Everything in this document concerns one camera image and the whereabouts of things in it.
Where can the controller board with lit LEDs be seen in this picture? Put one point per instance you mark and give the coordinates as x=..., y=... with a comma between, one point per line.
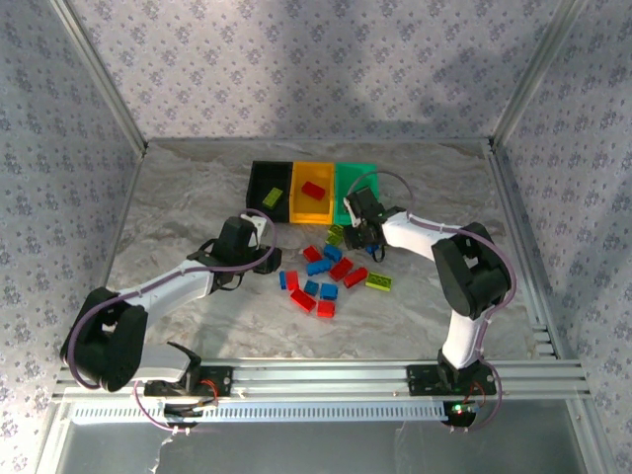
x=461, y=412

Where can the green plastic bin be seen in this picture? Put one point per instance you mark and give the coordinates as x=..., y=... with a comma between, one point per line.
x=348, y=173

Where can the yellow plastic bin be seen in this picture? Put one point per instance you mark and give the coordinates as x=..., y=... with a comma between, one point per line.
x=308, y=215

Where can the aluminium frame post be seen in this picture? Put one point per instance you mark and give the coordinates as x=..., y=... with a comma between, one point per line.
x=102, y=74
x=535, y=74

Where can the aluminium mounting rail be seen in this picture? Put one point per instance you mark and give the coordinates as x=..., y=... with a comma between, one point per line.
x=321, y=375

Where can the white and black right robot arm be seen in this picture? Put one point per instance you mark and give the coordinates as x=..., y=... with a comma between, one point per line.
x=410, y=237

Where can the black plastic bin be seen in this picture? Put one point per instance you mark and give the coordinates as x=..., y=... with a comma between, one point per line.
x=254, y=182

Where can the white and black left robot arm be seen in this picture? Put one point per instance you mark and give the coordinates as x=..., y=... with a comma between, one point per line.
x=168, y=291

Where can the aluminium rear rail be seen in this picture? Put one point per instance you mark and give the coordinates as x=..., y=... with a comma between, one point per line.
x=321, y=141

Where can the aluminium side rail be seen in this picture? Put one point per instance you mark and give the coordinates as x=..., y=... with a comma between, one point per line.
x=523, y=247
x=111, y=247

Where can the lime green lego brick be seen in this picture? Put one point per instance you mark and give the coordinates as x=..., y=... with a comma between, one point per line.
x=378, y=282
x=333, y=239
x=337, y=230
x=272, y=197

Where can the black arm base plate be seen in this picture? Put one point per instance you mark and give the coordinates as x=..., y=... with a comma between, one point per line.
x=419, y=380
x=222, y=380

